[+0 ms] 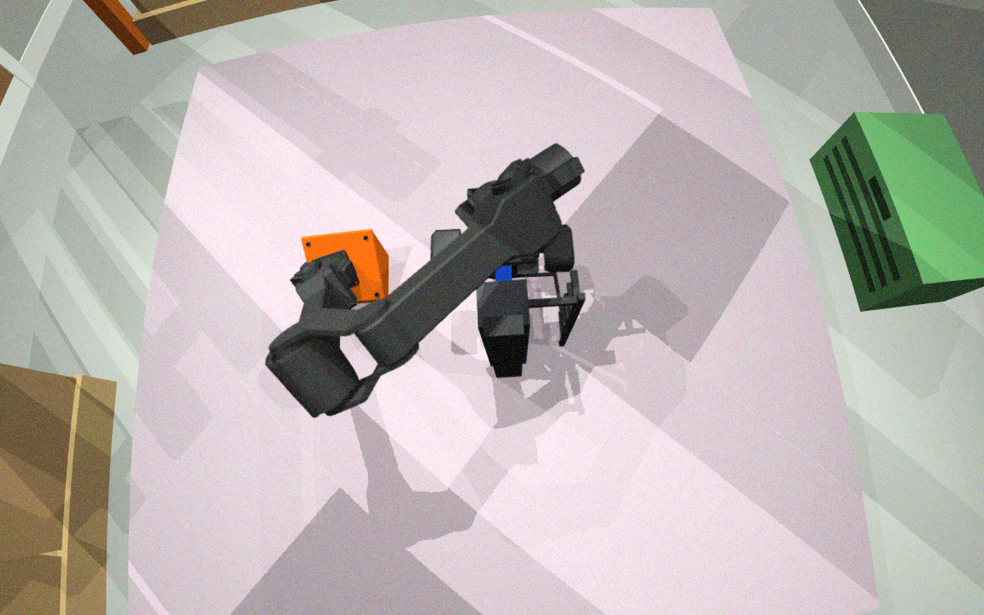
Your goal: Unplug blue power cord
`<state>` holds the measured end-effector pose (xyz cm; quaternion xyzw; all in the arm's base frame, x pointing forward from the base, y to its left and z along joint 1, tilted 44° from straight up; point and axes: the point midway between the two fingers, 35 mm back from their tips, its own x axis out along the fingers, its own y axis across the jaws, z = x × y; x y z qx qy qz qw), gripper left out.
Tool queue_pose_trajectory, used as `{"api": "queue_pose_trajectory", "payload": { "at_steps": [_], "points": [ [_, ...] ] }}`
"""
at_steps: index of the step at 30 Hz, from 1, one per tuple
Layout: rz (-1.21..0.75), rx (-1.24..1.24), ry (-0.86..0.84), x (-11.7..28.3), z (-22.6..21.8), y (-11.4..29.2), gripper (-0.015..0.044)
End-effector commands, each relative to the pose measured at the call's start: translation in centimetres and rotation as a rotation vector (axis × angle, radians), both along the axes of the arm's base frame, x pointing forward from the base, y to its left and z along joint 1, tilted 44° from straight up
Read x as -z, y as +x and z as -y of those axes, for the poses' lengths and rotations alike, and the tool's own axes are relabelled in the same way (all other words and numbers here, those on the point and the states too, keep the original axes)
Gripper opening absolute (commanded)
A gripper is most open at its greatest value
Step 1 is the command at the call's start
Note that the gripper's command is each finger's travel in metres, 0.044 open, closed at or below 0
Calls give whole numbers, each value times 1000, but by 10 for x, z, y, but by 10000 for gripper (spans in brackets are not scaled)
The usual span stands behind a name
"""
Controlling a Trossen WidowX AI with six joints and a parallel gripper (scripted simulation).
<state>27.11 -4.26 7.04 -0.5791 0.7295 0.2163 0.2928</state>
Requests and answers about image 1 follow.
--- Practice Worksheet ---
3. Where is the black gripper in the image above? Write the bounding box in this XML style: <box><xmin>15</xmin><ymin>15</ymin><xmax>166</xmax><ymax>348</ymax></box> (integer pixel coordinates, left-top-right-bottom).
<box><xmin>430</xmin><ymin>225</ymin><xmax>575</xmax><ymax>278</ymax></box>

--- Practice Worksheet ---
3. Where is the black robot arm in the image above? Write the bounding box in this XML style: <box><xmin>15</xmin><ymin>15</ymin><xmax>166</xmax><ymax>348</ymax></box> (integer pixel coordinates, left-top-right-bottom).
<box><xmin>265</xmin><ymin>143</ymin><xmax>585</xmax><ymax>418</ymax></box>

